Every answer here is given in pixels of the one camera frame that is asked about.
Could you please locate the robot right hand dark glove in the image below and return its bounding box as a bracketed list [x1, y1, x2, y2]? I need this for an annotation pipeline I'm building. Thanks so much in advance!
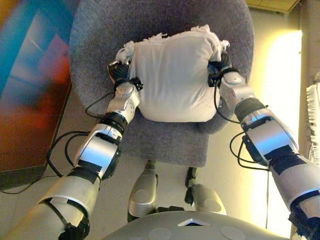
[207, 52, 233, 76]

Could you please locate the robot left hand dark glove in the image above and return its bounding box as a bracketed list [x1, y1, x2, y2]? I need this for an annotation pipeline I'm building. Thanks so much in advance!
[107, 59, 134, 85]

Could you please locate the white fringed cushion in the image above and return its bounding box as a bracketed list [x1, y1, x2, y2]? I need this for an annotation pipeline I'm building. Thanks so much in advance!
[115, 24, 231, 123]

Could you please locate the grey upholstered armchair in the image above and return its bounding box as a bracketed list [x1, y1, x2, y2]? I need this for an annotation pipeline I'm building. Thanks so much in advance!
[69, 0, 255, 168]

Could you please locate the beige nightstand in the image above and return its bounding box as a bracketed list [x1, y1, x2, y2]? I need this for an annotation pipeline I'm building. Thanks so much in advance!
[245, 0, 305, 14]

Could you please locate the large dark screen panel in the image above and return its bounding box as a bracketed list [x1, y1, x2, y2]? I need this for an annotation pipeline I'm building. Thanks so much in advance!
[0, 0, 76, 191]

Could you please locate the silver robot left leg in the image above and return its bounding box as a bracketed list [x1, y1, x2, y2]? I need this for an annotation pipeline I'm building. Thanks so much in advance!
[126, 159, 159, 223]

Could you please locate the silver robot leg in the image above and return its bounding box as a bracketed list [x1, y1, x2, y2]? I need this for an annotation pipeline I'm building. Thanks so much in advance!
[184, 166, 227, 216]
[126, 159, 159, 223]

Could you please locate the silver robot right leg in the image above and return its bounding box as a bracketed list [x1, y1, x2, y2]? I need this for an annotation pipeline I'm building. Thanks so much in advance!
[184, 166, 227, 216]

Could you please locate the silver robot torso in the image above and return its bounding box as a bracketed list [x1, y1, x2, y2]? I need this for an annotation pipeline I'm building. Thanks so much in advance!
[102, 206, 294, 240]

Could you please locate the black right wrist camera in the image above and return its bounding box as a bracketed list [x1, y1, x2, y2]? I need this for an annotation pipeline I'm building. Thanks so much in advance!
[207, 71, 221, 88]

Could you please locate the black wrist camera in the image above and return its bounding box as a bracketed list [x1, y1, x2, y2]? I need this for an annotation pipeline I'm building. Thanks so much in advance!
[128, 77, 145, 91]
[207, 71, 221, 88]

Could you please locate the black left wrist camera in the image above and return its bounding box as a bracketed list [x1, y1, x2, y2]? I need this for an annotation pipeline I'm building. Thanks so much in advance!
[128, 77, 145, 91]

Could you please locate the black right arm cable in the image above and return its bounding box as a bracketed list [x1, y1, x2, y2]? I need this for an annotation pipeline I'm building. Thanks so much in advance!
[213, 82, 271, 173]

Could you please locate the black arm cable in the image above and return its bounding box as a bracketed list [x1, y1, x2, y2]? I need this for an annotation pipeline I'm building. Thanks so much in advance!
[46, 92, 119, 179]
[213, 82, 271, 173]

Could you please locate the beige upholstered bed frame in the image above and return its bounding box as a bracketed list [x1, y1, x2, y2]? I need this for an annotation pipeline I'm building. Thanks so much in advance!
[298, 0, 320, 158]

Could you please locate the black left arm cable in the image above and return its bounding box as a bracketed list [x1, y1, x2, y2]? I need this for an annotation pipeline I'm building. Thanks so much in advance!
[46, 92, 119, 179]

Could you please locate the thin dark tether cable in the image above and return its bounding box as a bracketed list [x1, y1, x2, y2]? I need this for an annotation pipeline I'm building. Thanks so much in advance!
[264, 169, 272, 232]

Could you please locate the black floor cable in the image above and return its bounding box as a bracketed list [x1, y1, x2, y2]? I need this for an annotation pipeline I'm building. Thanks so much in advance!
[0, 174, 60, 195]

